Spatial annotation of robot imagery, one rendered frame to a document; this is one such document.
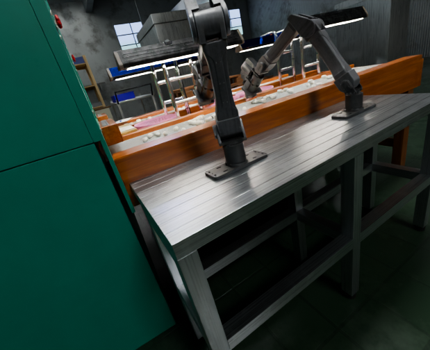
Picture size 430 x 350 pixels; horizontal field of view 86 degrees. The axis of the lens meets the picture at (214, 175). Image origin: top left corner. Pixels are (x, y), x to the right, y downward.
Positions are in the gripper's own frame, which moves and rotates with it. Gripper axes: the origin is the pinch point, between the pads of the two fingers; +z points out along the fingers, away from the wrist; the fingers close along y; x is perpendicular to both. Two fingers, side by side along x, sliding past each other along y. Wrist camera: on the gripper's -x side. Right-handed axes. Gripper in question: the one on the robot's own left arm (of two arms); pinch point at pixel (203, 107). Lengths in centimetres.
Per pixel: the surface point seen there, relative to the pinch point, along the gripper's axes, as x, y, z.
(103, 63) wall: -714, -49, 635
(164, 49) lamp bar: -28.4, 6.2, -7.7
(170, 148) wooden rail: 17.5, 24.0, -8.5
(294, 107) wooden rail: 18.3, -35.3, -7.8
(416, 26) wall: -198, -802, 227
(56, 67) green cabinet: -4, 47, -32
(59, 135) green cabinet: 9, 53, -21
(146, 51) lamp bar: -29.2, 14.1, -7.6
